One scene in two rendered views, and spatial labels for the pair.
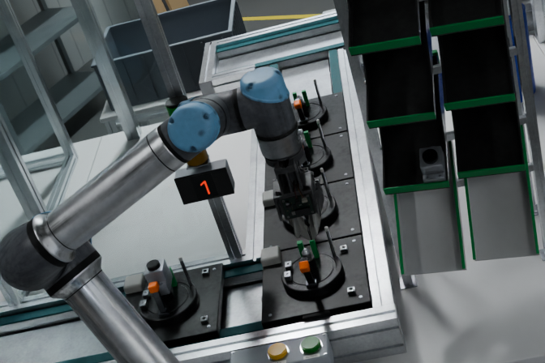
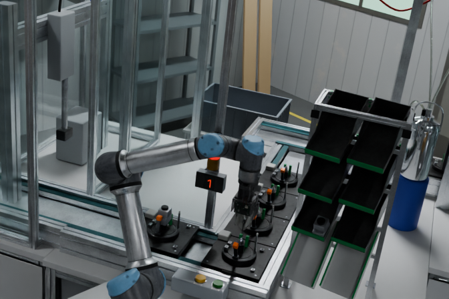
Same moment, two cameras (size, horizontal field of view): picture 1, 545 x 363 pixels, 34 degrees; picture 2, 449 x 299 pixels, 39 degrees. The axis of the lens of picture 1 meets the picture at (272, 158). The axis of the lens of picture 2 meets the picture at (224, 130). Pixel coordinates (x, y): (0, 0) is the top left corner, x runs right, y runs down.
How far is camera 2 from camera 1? 0.64 m
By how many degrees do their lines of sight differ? 10
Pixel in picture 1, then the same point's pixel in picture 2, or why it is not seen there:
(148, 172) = (180, 155)
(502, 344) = not seen: outside the picture
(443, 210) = (318, 253)
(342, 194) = (278, 225)
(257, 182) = not seen: hidden behind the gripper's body
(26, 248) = (111, 161)
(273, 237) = (231, 227)
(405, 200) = (302, 239)
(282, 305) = (216, 259)
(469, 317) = not seen: outside the picture
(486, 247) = (329, 283)
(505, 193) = (353, 261)
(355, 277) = (258, 265)
